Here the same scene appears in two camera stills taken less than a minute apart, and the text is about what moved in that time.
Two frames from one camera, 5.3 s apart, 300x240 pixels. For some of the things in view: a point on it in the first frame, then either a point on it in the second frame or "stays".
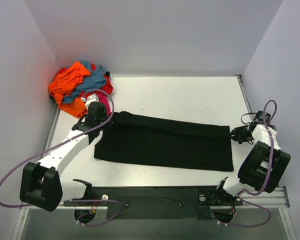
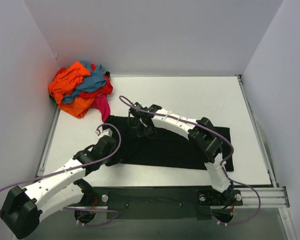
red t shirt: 107,88 stays
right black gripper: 240,133 -> 142,128
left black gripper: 100,120 -> 114,160
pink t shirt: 103,98 stays
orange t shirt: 66,82 stays
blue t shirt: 96,80 stays
